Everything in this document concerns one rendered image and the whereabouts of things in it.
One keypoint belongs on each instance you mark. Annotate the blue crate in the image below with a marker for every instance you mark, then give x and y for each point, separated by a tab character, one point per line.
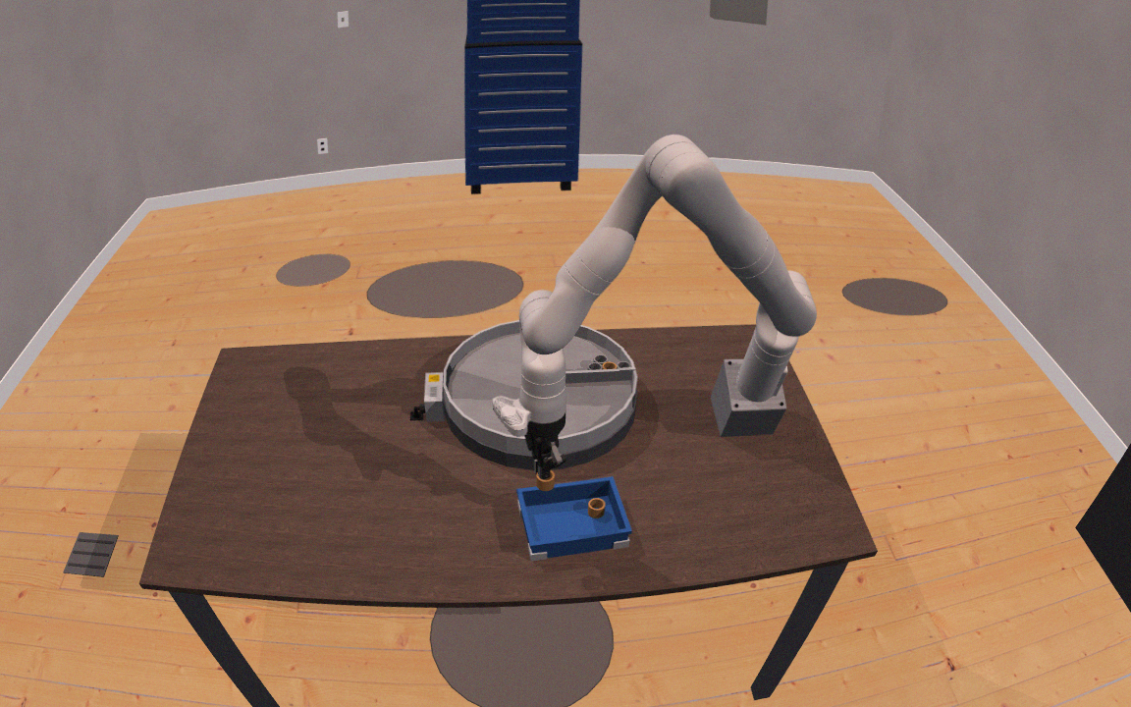
563	512

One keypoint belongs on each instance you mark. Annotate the grey round turntable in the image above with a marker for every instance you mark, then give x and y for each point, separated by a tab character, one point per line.
488	365

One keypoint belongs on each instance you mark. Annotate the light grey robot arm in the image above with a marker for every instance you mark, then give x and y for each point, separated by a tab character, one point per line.
677	170

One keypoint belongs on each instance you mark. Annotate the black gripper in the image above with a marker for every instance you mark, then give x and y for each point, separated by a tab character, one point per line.
546	439

